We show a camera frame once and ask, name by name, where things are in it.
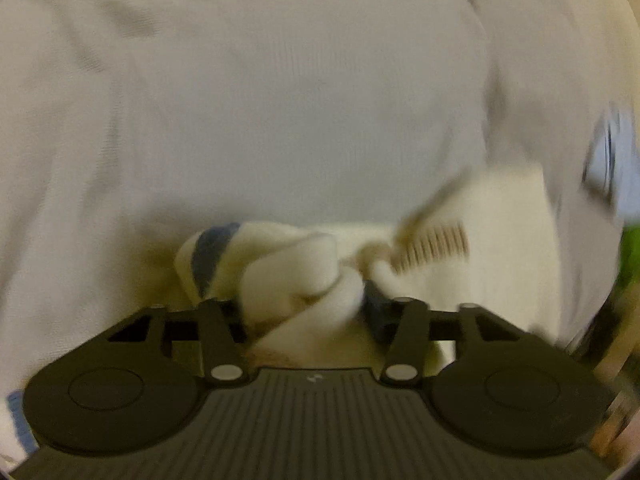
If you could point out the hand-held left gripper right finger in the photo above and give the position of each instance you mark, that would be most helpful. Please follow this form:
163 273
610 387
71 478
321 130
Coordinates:
380 312

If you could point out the white bed sheet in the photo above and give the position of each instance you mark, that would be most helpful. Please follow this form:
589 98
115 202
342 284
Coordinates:
250 85

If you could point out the green object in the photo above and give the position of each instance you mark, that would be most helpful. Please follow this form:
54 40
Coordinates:
631 257

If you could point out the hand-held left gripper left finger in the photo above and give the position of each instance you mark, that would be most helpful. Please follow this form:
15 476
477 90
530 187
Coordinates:
216 332

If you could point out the light blue cloth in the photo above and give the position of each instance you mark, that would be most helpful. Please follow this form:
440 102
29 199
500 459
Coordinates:
607 160

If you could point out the cream fleece garment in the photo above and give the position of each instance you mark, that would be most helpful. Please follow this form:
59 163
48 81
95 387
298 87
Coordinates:
300 270

